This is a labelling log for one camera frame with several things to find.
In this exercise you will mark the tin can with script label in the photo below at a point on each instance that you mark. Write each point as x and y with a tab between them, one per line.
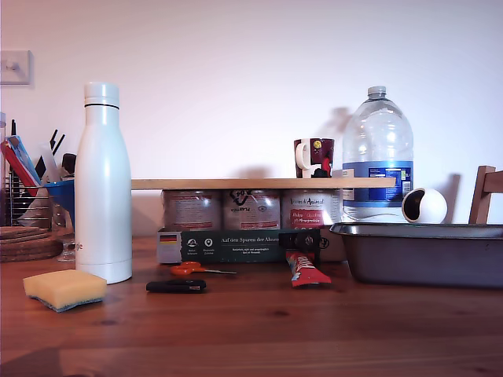
308	210

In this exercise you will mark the large clear plastic water bottle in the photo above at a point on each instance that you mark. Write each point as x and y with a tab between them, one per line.
377	137

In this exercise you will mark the light wooden shelf board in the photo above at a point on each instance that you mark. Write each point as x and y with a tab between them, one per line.
255	183

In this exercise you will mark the clear stemmed glass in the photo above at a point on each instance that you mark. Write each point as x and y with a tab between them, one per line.
66	253

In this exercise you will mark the tin can with black logo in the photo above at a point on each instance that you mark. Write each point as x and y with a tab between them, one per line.
251	210

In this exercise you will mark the black usb stick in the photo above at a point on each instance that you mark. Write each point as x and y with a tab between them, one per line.
173	286

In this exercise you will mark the yellow sponge with blue pad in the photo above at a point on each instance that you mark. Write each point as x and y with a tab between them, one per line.
64	286

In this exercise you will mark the black binder clip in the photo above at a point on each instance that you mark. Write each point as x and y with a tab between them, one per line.
298	240

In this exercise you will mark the wooden chair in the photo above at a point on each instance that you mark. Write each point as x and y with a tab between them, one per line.
481	196

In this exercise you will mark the dark red patterned mug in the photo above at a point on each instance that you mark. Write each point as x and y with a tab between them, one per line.
320	157

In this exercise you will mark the dark green printed cardboard box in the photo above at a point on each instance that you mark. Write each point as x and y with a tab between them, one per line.
236	247

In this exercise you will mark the white round webcam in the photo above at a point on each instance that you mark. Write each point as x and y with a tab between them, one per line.
432	206

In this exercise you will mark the white wall light switch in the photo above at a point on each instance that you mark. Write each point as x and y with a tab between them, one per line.
17	66

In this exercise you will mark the stack of cork coasters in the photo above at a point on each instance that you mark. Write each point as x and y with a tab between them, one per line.
27	245

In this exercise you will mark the white insulated steel bottle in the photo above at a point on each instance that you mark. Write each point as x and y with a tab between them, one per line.
103	188

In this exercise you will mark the red snack bar wrapper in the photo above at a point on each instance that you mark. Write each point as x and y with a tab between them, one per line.
306	271

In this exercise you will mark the grey metal oven dish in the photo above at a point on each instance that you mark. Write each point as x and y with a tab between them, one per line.
424	255

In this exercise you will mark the tin can with red label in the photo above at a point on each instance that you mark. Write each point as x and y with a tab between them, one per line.
190	210

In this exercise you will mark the red and blue pouch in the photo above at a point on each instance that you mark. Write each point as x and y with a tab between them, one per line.
21	165

